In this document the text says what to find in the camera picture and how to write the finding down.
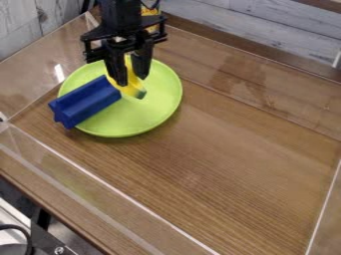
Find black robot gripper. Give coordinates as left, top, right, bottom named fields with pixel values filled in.
left=81, top=0, right=168, bottom=87

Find yellow toy banana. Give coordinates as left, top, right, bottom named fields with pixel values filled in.
left=106, top=55, right=148, bottom=100

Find green plastic plate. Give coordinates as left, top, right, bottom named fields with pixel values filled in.
left=57, top=60, right=182, bottom=137

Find blue plastic block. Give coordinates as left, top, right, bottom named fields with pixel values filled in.
left=49, top=76, right=122, bottom=128

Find clear acrylic front wall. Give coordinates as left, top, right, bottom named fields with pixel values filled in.
left=0, top=123, right=220, bottom=255

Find black cable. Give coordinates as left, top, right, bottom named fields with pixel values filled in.
left=0, top=222, right=38, bottom=255

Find black metal mount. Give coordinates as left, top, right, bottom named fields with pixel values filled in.
left=31, top=225, right=80, bottom=255

